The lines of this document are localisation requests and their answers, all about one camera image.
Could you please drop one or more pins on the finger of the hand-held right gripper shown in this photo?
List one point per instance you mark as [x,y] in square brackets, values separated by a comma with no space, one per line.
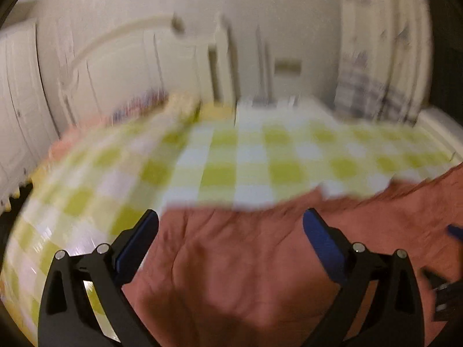
[456,232]

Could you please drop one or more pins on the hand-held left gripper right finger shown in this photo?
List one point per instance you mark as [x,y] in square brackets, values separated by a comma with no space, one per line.
[325,245]

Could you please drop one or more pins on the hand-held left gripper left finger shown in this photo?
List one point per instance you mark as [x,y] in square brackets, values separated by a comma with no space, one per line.
[135,245]

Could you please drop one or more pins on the rust quilted jacket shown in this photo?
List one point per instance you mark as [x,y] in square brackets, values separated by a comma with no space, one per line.
[235,267]

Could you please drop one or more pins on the white window sill platform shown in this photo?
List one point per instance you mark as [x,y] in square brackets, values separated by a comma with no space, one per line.
[441,126]

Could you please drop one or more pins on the orange bedding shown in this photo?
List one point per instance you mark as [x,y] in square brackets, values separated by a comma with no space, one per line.
[76,137]

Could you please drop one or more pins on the green checkered plastic sheet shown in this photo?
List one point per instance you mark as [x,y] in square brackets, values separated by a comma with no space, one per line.
[235,159]

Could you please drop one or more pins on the patterned round pillow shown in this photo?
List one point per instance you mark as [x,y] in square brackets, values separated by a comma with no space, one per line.
[141,104]

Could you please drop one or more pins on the yellow pillow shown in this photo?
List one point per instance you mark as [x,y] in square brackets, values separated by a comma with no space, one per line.
[184,106]

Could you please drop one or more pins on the cream wooden headboard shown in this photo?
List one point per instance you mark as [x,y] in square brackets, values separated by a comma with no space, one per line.
[126,65]

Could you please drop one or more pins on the white wardrobe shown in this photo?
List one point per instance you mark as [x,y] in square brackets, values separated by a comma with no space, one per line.
[25,97]

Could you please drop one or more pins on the dark window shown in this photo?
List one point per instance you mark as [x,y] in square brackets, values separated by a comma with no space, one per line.
[446,43]

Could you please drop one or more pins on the boat print curtain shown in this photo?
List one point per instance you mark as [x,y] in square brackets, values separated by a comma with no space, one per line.
[379,43]

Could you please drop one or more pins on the beige wall socket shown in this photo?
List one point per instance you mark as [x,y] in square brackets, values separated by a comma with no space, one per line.
[287,67]

